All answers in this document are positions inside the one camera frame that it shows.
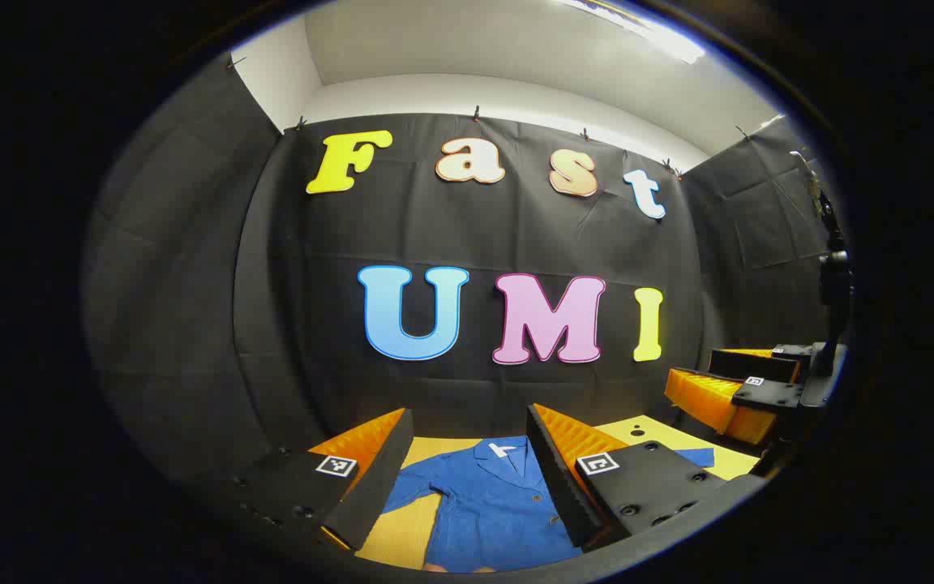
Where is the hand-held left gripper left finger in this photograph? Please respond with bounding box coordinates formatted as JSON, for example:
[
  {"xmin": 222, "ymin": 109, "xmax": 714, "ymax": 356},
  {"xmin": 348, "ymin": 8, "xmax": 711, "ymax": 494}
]
[{"xmin": 224, "ymin": 408, "xmax": 415, "ymax": 554}]

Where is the blue button jacket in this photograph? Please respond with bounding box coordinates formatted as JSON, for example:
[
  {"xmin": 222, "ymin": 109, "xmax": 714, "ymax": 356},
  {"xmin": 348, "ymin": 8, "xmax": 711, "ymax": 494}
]
[{"xmin": 382, "ymin": 436, "xmax": 715, "ymax": 574}]

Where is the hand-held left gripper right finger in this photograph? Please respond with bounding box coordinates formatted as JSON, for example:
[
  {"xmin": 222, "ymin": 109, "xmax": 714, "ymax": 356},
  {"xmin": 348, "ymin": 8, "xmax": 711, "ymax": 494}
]
[{"xmin": 525, "ymin": 403, "xmax": 734, "ymax": 554}]

